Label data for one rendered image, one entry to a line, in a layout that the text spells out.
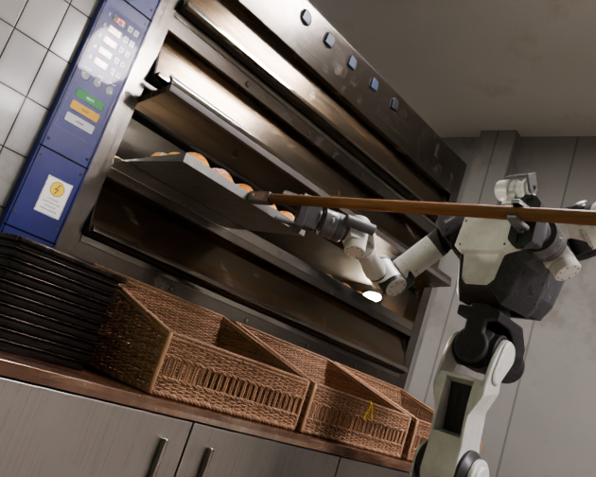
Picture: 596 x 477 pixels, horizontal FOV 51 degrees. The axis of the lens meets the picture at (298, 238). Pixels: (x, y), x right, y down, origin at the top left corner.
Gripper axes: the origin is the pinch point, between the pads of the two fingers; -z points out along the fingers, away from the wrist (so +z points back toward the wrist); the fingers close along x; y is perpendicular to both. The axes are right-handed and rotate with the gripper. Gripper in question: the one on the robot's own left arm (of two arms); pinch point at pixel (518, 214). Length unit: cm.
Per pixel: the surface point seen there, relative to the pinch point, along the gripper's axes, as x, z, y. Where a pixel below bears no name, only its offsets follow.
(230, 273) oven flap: 19, 24, 112
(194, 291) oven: 30, 12, 113
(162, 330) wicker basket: 47, -29, 66
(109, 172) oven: 7, -33, 114
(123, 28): -33, -48, 111
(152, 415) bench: 65, -28, 59
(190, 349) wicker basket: 49, -21, 63
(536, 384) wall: -1, 310, 109
